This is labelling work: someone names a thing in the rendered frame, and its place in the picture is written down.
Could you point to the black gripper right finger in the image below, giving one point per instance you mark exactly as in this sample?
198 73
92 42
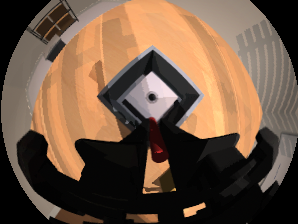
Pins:
186 151

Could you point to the white square plate with hole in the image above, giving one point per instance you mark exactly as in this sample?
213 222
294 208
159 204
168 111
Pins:
151 86

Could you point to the dark red peg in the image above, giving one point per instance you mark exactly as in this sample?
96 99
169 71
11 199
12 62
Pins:
157 144

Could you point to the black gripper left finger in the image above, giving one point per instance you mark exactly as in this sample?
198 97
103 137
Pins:
129 153

